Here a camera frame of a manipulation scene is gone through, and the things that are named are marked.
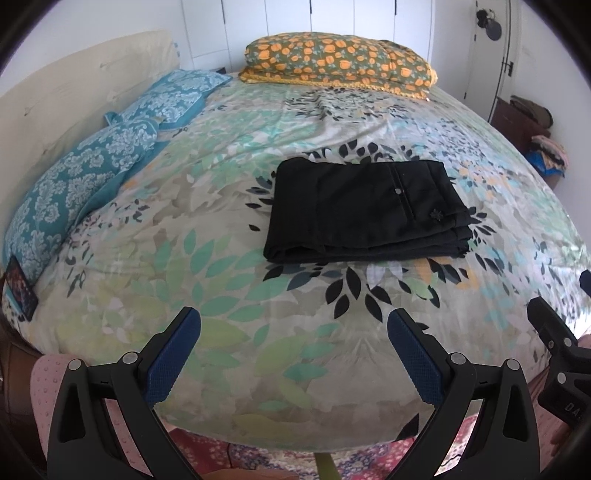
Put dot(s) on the person's pink dotted clothing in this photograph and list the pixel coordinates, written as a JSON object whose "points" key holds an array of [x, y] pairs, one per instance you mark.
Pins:
{"points": [[46, 383]]}

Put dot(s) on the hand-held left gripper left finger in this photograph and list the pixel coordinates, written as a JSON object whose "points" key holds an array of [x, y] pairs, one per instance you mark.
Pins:
{"points": [[173, 360]]}

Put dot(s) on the brown cabinet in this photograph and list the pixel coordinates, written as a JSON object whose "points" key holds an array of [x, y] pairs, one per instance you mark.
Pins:
{"points": [[512, 124]]}

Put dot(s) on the white door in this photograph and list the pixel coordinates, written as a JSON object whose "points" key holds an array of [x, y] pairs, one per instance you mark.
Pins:
{"points": [[485, 60]]}

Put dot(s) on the teal damask pillow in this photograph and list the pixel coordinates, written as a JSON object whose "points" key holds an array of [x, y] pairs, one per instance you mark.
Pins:
{"points": [[175, 92], [69, 184]]}

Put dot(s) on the black pants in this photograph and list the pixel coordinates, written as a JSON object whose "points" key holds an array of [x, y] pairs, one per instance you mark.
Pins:
{"points": [[360, 207]]}

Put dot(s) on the dark hanging hat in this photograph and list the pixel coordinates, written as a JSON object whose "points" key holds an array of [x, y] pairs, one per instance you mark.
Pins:
{"points": [[490, 23]]}

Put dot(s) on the floral leaf bedspread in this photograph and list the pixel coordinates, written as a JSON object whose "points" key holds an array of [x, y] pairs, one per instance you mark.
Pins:
{"points": [[231, 300]]}

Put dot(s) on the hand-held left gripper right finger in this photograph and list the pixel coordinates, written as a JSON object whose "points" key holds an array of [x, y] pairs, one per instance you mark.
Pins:
{"points": [[415, 360]]}

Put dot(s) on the beige headboard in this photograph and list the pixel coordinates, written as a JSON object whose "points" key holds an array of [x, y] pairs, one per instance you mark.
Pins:
{"points": [[69, 101]]}

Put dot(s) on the olive clothes pile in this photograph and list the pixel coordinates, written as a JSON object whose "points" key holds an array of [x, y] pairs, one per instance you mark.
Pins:
{"points": [[533, 110]]}

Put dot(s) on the stack of folded clothes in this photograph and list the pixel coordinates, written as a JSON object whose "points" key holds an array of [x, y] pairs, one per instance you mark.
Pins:
{"points": [[549, 154]]}

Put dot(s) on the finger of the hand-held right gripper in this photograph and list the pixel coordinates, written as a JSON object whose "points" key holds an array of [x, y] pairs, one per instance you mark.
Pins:
{"points": [[586, 284], [549, 323]]}

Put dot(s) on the orange green floral pillow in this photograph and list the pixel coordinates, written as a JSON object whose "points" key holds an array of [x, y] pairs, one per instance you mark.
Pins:
{"points": [[332, 55]]}

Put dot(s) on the red patterned rug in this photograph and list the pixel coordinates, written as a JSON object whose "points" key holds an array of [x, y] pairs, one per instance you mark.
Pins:
{"points": [[277, 461]]}

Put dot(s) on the black smartphone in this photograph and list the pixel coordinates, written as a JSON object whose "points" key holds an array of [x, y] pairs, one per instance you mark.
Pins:
{"points": [[21, 288]]}

